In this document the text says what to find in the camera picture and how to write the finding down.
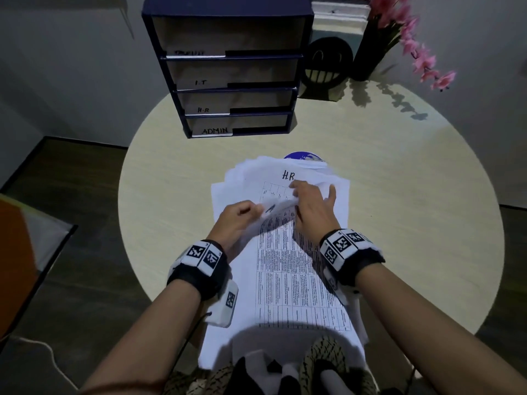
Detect person's right hand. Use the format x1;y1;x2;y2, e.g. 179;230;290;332
289;180;341;244

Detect person's left hand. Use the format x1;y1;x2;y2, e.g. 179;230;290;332
206;200;265;263

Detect paper sheet with printed table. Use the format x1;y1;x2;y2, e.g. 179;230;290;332
246;181;355;332

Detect person's right forearm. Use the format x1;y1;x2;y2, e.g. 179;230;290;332
354;262;527;395

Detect person's left forearm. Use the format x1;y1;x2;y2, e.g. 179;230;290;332
80;279;220;395

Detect blue round disc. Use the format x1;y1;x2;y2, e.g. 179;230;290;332
284;151;329;169

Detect black wristband with marker tiles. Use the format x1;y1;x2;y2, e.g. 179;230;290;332
167;239;229;301
319;228;386;287

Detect stack of white papers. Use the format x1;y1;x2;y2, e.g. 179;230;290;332
198;155;369;371

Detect black round smiley face item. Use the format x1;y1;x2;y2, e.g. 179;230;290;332
302;36;354;100

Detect dark blue drawer organizer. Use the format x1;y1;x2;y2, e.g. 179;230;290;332
141;0;315;139

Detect black vase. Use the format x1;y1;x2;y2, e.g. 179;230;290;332
351;21;403;82

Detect patterned knit shoe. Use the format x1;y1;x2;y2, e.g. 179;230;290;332
299;335;377;395
164;365;236;395

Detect pink artificial flowers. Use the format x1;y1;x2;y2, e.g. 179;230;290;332
368;0;457;92

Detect black white garment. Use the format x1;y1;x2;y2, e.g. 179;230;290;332
233;350;303;395

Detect orange white panel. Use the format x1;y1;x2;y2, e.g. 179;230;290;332
0;195;78;343

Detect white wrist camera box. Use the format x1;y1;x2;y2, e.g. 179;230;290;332
205;280;240;329
323;267;364;309

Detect black cable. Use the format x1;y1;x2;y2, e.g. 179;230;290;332
180;310;213;368

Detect white cable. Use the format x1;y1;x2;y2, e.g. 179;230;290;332
12;336;80;390

